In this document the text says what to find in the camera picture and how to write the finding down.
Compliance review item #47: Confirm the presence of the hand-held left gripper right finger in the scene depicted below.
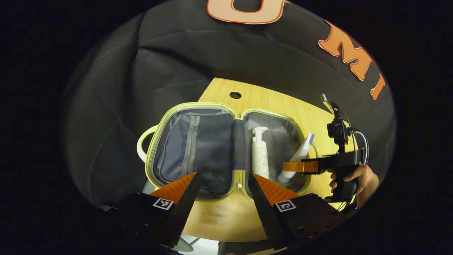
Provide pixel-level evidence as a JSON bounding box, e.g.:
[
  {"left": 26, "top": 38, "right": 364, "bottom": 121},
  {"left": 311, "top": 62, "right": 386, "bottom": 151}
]
[{"left": 248, "top": 172, "right": 342, "bottom": 250}]

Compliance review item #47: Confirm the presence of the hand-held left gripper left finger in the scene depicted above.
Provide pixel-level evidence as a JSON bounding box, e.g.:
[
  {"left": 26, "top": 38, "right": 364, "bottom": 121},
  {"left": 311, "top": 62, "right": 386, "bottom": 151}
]
[{"left": 103, "top": 172, "right": 201, "bottom": 248}]

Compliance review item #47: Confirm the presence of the white pump bottle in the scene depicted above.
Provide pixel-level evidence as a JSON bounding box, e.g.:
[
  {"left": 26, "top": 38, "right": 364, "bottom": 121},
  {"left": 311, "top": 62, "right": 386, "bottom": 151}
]
[{"left": 251, "top": 127, "right": 270, "bottom": 179}]

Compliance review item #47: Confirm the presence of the white squeeze tube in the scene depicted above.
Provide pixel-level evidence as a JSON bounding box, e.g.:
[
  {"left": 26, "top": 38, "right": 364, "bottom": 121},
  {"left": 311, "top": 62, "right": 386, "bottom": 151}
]
[{"left": 277, "top": 133, "right": 315, "bottom": 183}]

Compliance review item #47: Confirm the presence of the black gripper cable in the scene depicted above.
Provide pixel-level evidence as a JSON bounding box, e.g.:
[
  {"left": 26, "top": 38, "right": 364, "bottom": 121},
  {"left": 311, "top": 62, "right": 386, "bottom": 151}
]
[{"left": 342, "top": 113, "right": 369, "bottom": 165}]

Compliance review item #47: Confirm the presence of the pale yellow suitcase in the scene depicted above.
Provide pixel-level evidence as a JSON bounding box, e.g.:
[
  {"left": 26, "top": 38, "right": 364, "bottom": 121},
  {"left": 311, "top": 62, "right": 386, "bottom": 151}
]
[{"left": 137, "top": 102, "right": 321, "bottom": 202}]

